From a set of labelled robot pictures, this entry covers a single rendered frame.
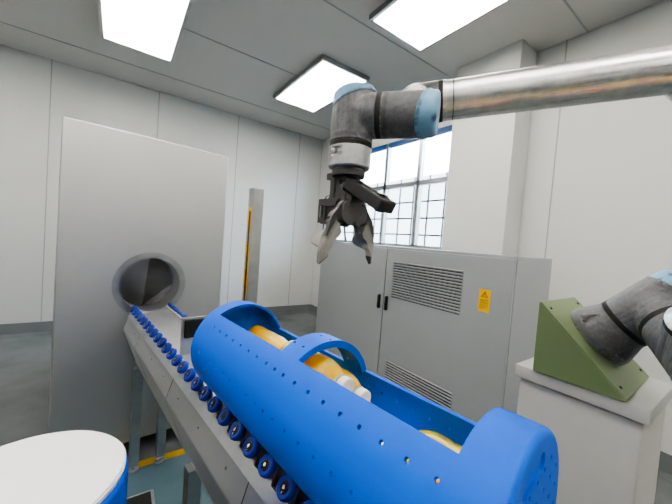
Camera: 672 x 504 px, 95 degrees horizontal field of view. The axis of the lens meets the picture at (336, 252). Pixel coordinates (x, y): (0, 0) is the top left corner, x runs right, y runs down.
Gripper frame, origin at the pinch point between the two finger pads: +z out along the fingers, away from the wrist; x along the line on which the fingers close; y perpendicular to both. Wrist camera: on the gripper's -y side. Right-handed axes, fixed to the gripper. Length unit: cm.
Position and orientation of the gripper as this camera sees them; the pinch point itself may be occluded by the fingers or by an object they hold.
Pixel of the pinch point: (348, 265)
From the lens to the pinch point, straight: 65.4
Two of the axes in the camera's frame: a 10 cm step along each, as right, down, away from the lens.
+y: -6.6, -0.8, 7.5
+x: -7.5, -0.3, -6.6
